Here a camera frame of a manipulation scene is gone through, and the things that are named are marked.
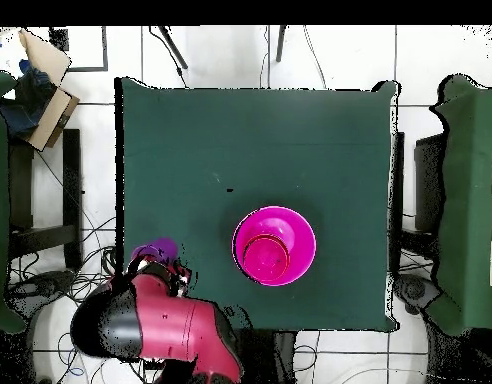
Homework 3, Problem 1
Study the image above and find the purple cup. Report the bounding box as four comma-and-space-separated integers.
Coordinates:
130, 237, 180, 266

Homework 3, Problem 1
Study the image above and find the small crimson bowl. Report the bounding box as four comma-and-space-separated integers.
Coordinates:
243, 236, 290, 284

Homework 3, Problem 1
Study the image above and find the small red-orange bowl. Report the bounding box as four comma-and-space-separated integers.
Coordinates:
241, 233, 292, 282

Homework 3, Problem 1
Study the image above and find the large pink bowl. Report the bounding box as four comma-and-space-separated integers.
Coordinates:
231, 205, 318, 288

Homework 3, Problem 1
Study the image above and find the grey base with black knob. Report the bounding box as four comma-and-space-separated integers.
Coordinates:
393, 273, 441, 315
13, 269, 77, 307

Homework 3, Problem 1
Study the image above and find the dark green table cloth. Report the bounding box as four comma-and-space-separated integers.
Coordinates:
114, 76, 401, 333

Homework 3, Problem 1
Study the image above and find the cardboard box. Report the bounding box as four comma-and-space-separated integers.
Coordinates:
0, 28, 81, 153

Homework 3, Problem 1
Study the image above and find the dark blue cloth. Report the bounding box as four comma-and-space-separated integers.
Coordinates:
0, 59, 57, 137

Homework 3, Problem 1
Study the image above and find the black tripod leg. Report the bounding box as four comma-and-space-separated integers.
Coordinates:
157, 25, 189, 70
275, 25, 288, 63

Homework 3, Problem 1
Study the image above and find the tangle of cables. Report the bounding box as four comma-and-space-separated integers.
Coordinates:
9, 215, 159, 384

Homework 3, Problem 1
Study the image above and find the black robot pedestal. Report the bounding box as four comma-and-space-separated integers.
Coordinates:
239, 330, 299, 384

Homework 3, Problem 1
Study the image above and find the black rectangular frame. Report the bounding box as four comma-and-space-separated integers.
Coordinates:
49, 25, 109, 73

